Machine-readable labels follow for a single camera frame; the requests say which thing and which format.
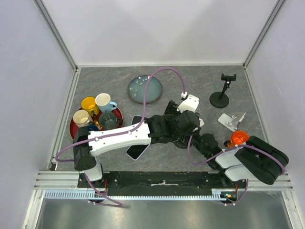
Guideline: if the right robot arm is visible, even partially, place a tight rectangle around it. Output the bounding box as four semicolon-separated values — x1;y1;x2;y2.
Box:
187;134;289;188

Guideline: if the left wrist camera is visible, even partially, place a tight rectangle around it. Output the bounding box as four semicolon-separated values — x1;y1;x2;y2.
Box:
177;94;199;113

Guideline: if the cream cup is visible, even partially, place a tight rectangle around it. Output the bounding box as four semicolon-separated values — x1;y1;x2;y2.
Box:
72;110;93;128

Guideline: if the white light-blue mug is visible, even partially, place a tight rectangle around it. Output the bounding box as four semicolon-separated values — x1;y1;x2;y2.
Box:
95;93;117;113

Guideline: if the yellow mug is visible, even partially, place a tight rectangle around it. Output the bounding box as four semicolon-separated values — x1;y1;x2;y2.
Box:
81;96;100;117

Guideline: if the grey mug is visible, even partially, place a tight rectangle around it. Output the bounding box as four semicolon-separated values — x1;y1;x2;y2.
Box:
99;112;119;130

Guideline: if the light blue phone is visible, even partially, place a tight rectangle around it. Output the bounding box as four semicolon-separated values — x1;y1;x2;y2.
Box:
131;115;149;127

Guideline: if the lilac case phone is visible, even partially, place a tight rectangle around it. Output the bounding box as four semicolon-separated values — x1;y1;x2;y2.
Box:
126;145;150;161

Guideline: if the red round tray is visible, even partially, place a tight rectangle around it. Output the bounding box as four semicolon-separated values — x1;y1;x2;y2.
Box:
69;108;123;139

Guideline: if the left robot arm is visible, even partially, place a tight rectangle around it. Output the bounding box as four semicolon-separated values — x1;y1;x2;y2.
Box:
73;96;203;187

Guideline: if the black phone stand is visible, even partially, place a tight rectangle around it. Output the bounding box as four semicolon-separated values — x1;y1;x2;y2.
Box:
174;137;189;149
209;74;237;108

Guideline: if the blue ceramic plate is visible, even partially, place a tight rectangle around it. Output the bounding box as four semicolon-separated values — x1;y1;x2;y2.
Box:
127;75;163;104

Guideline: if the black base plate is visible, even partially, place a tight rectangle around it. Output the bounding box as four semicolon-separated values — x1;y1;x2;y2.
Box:
92;171;246;197

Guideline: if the dark blue mug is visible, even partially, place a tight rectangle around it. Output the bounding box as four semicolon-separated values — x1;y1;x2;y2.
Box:
86;125;99;131

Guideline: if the white folding phone stand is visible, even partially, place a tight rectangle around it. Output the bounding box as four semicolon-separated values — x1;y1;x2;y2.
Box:
218;113;246;132

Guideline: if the orange mug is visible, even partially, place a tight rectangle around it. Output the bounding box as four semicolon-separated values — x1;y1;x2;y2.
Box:
224;130;250;148

